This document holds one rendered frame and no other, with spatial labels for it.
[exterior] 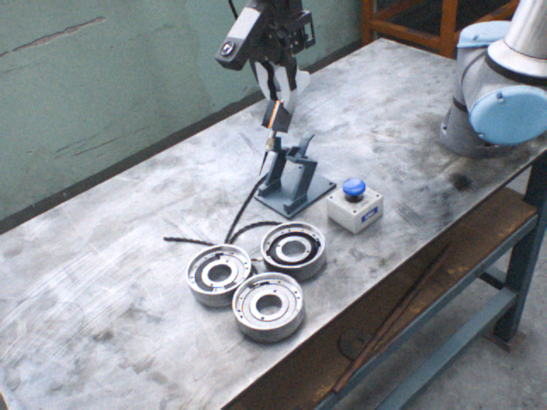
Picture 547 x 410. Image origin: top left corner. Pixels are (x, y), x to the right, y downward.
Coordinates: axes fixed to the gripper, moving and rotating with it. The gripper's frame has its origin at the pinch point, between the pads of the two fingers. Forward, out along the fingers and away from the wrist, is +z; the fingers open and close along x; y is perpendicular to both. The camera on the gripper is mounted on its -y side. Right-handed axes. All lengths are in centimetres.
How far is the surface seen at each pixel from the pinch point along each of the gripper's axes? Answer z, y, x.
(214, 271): 17.9, -23.5, -2.5
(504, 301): 77, 46, -21
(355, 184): 12.9, 2.0, -12.7
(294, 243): 18.1, -11.2, -9.2
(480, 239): 46, 34, -19
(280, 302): 19.2, -21.6, -15.5
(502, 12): 64, 218, 63
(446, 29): 57, 174, 69
